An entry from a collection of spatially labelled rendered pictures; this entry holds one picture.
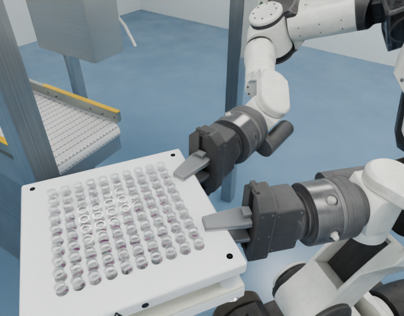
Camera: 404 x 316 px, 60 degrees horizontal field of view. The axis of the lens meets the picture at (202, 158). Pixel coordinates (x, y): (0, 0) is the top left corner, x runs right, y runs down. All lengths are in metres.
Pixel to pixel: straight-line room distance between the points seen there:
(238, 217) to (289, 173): 1.77
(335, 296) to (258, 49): 0.57
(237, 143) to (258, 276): 1.16
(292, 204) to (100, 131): 0.72
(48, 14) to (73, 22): 0.09
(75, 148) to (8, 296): 0.96
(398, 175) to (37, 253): 0.47
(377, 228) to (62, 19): 0.82
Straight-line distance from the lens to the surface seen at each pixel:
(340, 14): 0.84
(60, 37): 1.01
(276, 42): 0.86
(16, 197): 1.36
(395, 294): 1.35
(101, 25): 0.93
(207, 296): 0.45
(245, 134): 0.59
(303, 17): 0.86
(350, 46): 4.09
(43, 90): 1.31
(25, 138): 0.78
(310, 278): 0.90
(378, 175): 0.51
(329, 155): 2.44
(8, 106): 0.74
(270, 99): 0.66
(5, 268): 1.91
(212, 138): 0.52
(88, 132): 1.06
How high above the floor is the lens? 1.38
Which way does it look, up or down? 38 degrees down
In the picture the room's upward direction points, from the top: straight up
